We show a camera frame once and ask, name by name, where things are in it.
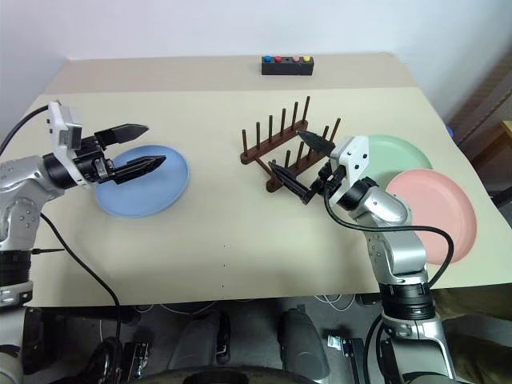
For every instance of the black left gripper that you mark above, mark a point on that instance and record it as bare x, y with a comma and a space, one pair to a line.
94, 164

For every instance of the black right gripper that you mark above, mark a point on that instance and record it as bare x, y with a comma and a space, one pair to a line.
330, 178

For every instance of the blue plate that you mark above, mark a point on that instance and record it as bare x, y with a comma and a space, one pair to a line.
152, 192

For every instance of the brown wooden dish rack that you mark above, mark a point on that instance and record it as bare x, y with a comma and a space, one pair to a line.
250, 157

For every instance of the green plate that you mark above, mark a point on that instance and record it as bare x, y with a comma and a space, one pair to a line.
400, 154

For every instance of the pink plate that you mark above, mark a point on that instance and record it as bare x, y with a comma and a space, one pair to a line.
440, 212

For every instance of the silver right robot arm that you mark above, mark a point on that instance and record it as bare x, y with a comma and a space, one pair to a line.
384, 208

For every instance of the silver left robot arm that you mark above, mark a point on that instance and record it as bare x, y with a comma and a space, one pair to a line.
20, 176

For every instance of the beige table cover sheet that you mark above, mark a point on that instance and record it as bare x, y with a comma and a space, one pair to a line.
240, 224

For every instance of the black button box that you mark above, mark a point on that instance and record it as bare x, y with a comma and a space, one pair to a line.
286, 70

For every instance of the dark grey rounded shell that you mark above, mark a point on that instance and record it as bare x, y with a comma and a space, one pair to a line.
304, 344
200, 340

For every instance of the yellow flat object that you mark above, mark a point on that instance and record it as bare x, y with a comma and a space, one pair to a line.
506, 126

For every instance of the khaki trouser leg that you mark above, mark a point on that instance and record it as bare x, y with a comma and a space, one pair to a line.
480, 304

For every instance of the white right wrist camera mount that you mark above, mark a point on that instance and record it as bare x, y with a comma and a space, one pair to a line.
352, 160

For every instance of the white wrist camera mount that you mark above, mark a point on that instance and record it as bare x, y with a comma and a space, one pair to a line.
352, 160
60, 120

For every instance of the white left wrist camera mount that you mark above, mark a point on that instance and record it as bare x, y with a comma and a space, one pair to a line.
60, 120

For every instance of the black metal bracket with screws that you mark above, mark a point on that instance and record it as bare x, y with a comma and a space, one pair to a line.
346, 345

